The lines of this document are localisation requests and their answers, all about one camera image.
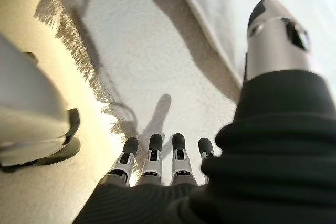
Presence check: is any silver right robot leg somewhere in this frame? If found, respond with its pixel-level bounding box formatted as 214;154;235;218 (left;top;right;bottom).
0;34;82;173

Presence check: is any white duvet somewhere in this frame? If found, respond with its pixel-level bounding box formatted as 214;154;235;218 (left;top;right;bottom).
170;0;336;86

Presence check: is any beige fringed bedspread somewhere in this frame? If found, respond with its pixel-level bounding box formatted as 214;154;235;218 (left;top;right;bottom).
34;0;245;187

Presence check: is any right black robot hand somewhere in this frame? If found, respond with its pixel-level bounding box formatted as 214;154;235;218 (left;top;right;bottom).
73;0;336;224

